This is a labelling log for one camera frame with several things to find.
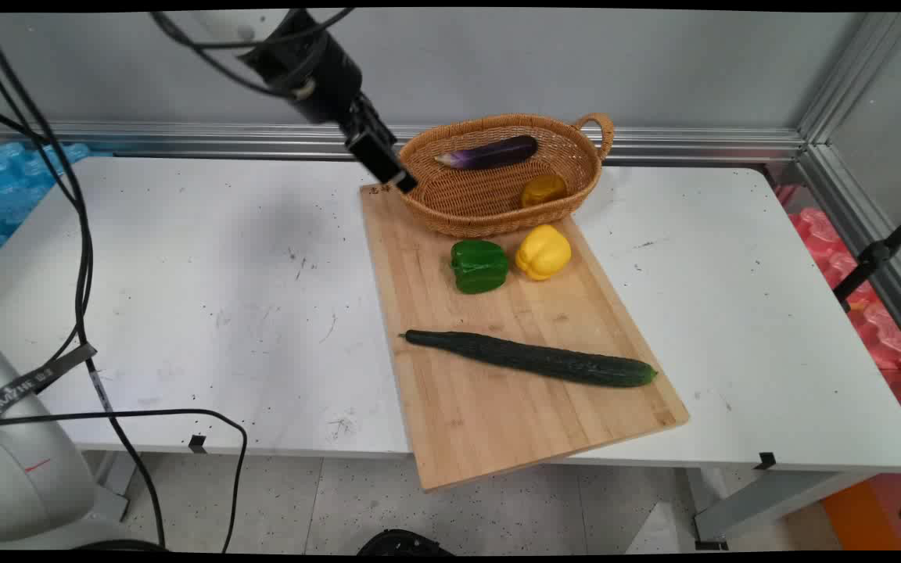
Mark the black tripod stand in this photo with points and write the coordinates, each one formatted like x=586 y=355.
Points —
x=877 y=254

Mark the red bubble foam sheet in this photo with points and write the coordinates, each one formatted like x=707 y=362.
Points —
x=873 y=320

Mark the blue bubble foam sheet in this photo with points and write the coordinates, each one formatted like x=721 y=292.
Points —
x=5 y=195

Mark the aluminium corner frame post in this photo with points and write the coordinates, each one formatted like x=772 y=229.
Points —
x=849 y=102

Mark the dark orange-yellow bell pepper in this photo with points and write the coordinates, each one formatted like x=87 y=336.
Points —
x=543 y=191

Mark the long dark green cucumber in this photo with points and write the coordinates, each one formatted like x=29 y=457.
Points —
x=536 y=358

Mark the black round object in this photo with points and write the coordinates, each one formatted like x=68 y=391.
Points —
x=403 y=543

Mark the horizontal aluminium frame rail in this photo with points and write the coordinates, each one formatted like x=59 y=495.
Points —
x=184 y=139

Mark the woven wicker basket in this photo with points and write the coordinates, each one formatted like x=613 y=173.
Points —
x=489 y=203

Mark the bright yellow bell pepper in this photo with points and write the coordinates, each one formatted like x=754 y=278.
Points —
x=543 y=252

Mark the purple eggplant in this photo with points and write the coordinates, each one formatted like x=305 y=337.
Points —
x=493 y=152

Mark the orange floor mat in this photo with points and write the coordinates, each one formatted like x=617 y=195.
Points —
x=865 y=516

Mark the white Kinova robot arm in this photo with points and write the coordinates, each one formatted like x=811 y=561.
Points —
x=24 y=469

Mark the bamboo cutting board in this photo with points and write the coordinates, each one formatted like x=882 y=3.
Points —
x=489 y=407

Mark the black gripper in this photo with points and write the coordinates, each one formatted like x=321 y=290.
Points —
x=317 y=74

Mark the green bell pepper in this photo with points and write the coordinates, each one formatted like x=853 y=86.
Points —
x=479 y=267

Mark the grey table leg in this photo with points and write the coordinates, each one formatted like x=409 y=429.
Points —
x=771 y=500

